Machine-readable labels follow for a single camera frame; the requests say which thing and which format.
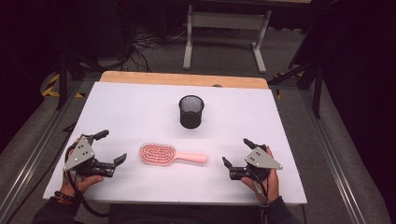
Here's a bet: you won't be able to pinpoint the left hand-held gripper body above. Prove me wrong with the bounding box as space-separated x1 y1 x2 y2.
63 133 117 179

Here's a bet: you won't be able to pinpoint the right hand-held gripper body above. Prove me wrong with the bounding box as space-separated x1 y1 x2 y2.
229 143 284 182

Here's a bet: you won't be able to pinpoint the pink hairbrush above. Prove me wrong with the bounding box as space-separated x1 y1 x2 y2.
139 142 208 167

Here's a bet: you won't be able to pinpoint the black mesh cup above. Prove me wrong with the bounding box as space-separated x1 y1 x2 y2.
178 94 205 130

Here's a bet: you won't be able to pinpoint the person's right hand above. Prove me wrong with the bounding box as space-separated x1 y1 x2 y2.
241 169 280 203

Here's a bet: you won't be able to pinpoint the person's left hand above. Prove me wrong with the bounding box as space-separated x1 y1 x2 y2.
60 172 105 198

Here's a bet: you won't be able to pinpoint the person's dark torso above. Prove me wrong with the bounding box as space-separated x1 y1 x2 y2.
107 203 265 224

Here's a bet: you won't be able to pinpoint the yellow black hazard tape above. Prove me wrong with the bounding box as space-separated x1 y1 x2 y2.
41 73 86 99

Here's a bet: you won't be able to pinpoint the black metal stand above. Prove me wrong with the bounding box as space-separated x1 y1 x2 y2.
268 59 325 119
55 50 106 111

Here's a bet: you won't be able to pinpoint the right hand-held gripper cable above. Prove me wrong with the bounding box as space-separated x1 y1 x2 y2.
251 177 271 224

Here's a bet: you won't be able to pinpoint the hand-held gripper cable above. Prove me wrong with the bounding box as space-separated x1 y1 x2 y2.
64 170 110 218
251 177 271 224

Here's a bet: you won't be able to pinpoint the beaded bracelet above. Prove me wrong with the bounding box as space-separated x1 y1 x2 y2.
53 190 77 207

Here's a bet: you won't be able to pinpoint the aluminium floor rail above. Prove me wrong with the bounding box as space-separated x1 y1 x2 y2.
299 89 370 224
0 79 83 220

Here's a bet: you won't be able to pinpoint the left hand-held gripper cable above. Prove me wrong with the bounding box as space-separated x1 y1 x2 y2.
64 170 110 218

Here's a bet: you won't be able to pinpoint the black floor cables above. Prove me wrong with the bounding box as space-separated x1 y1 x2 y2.
102 26 190 73

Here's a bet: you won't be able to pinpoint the grey metal table frame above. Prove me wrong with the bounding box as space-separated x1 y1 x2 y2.
182 4 273 75

